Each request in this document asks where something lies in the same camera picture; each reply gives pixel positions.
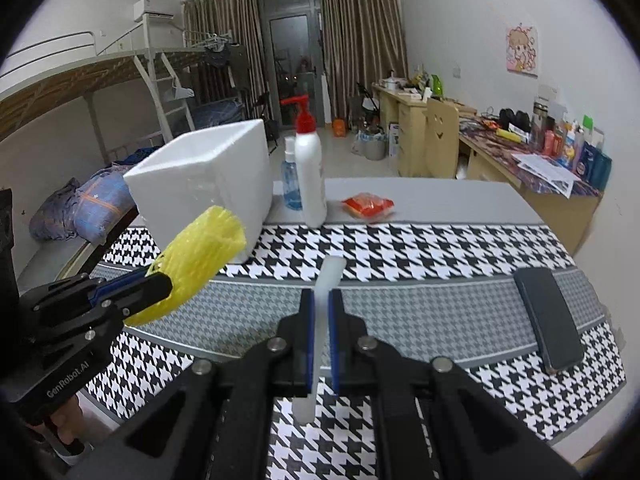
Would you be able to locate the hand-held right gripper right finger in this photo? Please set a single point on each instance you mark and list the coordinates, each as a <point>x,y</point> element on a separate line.
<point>334,340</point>

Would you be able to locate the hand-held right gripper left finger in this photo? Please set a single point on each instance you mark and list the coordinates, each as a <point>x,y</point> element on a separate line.
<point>310,340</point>

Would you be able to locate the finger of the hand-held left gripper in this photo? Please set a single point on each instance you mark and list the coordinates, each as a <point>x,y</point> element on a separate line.
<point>145,292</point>
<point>125,280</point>

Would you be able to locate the yellow foam net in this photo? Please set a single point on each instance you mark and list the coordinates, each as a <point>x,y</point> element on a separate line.
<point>200,255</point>

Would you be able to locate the white foam box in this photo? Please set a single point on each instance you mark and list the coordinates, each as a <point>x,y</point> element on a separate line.
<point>210,175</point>

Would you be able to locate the person's left hand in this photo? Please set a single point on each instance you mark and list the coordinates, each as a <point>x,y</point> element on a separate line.
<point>67,420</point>

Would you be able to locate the blue plaid quilt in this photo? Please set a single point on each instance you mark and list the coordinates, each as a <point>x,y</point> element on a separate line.
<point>85,205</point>

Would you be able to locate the houndstooth table mat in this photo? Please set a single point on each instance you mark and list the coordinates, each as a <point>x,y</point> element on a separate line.
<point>425,260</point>

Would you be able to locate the red snack packet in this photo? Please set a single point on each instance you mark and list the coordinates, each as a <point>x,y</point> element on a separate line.
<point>367,205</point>

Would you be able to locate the blue spray bottle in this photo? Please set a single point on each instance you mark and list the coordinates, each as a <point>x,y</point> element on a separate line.
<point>292,185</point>

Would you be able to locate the white lotion pump bottle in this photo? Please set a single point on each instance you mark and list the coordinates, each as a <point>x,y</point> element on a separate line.
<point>310,175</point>

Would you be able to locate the white bunk bed ladder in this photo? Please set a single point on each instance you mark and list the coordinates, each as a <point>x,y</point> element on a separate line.
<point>165,95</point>

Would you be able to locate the dark blue bedding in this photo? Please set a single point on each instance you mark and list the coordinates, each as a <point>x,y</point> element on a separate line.
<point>220,112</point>

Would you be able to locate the white metal bunk bed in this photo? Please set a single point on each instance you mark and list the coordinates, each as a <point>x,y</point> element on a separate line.
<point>75,80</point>

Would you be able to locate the black smartphone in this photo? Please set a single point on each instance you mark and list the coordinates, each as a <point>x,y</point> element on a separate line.
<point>547,320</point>

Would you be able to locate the small wooden desk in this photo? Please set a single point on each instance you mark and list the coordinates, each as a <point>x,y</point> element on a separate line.
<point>410,135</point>

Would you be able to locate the wooden chair with smiley cutout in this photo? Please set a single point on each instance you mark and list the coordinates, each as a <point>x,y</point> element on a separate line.
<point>442,145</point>

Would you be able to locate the hanging dark clothes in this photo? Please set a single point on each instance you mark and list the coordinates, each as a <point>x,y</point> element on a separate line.
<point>220,56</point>

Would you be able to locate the wooden desk with patterned cover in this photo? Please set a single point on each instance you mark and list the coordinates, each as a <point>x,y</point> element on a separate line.
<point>550,210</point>

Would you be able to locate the yellow tube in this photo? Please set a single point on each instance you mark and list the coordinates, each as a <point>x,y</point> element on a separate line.
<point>509,135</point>

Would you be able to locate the white printed papers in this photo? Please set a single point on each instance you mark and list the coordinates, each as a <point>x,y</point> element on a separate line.
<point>545,172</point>

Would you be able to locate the white air conditioner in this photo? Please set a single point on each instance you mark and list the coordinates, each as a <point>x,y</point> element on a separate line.
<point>154,10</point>

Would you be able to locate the green bottle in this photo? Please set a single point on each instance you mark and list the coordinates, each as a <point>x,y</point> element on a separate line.
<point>436,86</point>

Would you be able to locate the brown curtain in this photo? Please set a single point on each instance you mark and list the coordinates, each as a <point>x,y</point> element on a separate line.
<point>365,35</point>
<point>225,25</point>

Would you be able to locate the black pouch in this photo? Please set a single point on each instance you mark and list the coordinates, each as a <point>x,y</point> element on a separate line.
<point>515,119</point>

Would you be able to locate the glass balcony door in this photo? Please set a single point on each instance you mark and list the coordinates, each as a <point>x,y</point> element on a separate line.
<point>290,45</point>

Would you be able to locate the dark thermos flask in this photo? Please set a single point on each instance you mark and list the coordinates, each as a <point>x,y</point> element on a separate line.
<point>540,125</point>

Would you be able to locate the white bottle with blue label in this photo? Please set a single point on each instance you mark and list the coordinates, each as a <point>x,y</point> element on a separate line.
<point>571,145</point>

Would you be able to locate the blue box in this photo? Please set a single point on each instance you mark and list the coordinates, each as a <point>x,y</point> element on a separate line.
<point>597,167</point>

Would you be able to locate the cartoon wall poster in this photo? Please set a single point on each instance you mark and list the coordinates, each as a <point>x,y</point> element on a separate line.
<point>522,50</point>

